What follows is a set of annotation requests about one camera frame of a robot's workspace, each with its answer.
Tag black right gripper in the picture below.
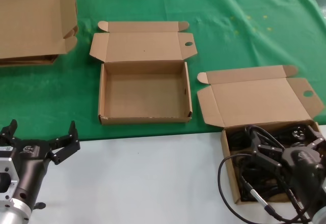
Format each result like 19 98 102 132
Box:
251 124 326 213

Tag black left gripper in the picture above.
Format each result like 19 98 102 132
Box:
0 119 81 207

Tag open brown cardboard box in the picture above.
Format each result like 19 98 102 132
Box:
89 21 199 126
197 65 325 205

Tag stacked flat cardboard boxes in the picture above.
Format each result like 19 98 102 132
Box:
0 53 59 68

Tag stack of flat cardboard boxes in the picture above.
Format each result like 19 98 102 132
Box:
0 0 78 61

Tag green tablecloth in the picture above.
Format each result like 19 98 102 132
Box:
0 0 326 143

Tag silver metal camera bracket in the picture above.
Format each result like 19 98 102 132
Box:
0 157 20 202

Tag pile of black cables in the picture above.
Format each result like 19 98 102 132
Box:
225 124 319 202

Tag black cable with silver connector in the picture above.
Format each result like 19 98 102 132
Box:
218 154 314 222

